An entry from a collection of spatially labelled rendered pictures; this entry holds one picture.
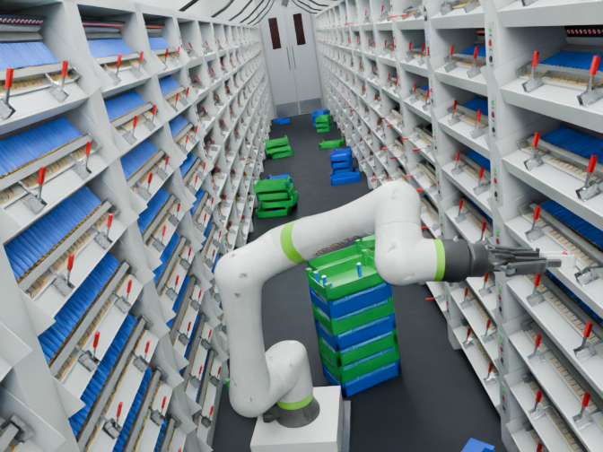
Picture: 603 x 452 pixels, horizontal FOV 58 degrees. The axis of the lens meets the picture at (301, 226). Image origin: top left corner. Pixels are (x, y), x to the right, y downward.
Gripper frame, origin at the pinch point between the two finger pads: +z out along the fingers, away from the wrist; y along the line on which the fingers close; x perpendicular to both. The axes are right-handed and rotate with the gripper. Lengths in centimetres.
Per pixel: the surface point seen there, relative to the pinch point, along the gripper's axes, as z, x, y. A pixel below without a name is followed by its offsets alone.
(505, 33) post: -1, 47, -43
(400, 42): -1, 42, -183
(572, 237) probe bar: 10.7, -0.3, -14.7
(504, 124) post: 1.6, 22.8, -42.6
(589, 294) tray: 5.8, -6.0, 5.0
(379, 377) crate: -18, -98, -96
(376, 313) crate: -21, -67, -97
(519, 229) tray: 6.7, -5.4, -34.5
